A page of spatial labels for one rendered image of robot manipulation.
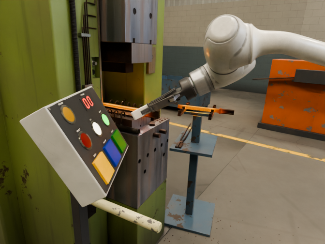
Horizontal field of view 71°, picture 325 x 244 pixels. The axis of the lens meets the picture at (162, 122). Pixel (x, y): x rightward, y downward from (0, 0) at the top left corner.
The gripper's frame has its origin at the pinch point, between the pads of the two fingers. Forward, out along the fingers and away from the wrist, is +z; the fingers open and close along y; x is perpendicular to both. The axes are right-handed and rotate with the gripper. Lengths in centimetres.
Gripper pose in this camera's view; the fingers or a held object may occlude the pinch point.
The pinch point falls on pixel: (141, 112)
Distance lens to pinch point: 82.1
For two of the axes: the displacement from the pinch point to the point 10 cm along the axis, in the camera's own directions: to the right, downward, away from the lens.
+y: 0.4, -3.0, 9.5
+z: -8.8, 4.4, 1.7
